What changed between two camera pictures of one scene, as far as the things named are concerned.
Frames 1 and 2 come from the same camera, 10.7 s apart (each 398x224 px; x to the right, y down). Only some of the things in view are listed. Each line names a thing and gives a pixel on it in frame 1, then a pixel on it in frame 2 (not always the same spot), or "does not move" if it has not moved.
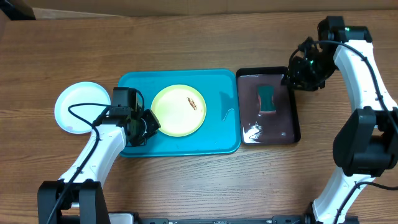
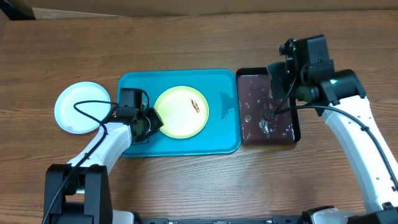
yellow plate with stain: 180,109 does not move
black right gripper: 298,78 → 281,88
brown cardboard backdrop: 55,9 does not move
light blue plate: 80,93 does not move
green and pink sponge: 265,93 → 277,70
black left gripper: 153,125 does not move
